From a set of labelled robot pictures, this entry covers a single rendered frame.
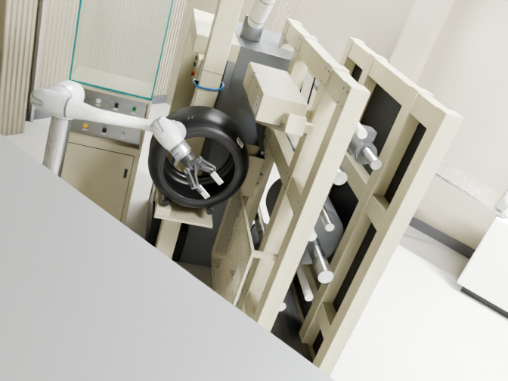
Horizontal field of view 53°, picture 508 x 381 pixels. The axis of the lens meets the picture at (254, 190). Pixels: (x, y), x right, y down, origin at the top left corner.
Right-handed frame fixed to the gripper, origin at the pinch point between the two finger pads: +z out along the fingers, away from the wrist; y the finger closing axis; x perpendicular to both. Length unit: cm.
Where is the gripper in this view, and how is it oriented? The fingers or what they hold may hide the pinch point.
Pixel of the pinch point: (213, 188)
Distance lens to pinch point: 238.9
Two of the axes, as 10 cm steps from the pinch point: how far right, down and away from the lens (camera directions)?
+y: -4.1, 4.8, -7.7
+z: 6.3, 7.6, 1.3
